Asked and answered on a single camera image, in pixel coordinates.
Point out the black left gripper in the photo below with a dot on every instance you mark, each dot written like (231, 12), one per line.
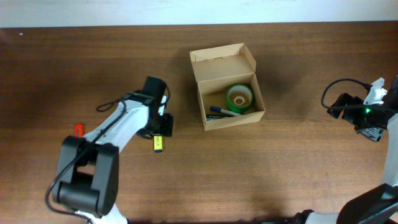
(166, 127)

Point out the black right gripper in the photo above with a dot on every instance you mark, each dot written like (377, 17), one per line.
(345, 98)

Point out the yellow highlighter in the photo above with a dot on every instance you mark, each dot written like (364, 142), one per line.
(158, 144)

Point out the blue white marker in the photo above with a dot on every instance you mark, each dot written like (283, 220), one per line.
(220, 110)

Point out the green tape roll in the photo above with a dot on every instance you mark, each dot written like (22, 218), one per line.
(242, 88)

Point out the cardboard box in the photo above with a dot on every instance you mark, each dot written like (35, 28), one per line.
(215, 70)

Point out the yellow clear tape roll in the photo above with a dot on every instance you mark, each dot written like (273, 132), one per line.
(239, 99)

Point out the red black stapler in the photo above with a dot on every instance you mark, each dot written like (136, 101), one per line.
(217, 116)

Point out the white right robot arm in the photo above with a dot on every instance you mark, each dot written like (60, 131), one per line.
(380, 203)

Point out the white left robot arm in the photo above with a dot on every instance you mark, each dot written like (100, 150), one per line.
(87, 179)

